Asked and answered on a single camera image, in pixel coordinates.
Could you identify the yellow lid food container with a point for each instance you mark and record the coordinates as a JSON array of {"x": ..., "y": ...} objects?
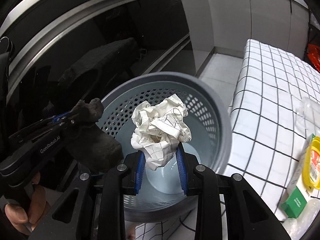
[{"x": 310, "y": 171}]

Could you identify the clear plastic bag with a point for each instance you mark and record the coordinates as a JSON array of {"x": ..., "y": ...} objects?
[{"x": 307, "y": 121}]

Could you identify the person's left hand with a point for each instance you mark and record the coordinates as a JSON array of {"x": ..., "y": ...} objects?
[{"x": 27, "y": 213}]

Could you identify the grey perforated trash basket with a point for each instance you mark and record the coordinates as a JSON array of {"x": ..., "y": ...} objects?
[{"x": 161, "y": 195}]

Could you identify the green white carton box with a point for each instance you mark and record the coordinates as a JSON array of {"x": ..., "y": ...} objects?
[{"x": 298, "y": 192}]

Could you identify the red plastic bag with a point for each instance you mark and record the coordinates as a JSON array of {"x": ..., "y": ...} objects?
[{"x": 314, "y": 55}]

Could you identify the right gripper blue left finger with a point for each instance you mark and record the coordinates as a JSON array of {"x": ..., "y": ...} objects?
[{"x": 139, "y": 170}]

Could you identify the grey kitchen cabinets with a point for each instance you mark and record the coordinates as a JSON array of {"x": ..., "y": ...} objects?
[{"x": 226, "y": 25}]

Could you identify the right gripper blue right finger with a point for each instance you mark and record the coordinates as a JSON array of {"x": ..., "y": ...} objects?
[{"x": 181, "y": 168}]

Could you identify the white grid tablecloth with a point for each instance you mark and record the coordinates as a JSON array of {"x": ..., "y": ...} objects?
[{"x": 262, "y": 91}]

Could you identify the black oven front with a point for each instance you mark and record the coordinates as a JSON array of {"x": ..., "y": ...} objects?
[{"x": 63, "y": 51}]

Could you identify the white paper ball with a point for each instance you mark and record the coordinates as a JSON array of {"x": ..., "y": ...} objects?
[{"x": 159, "y": 130}]

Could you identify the dark grey cloth rag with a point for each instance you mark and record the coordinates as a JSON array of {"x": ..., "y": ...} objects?
[{"x": 92, "y": 147}]

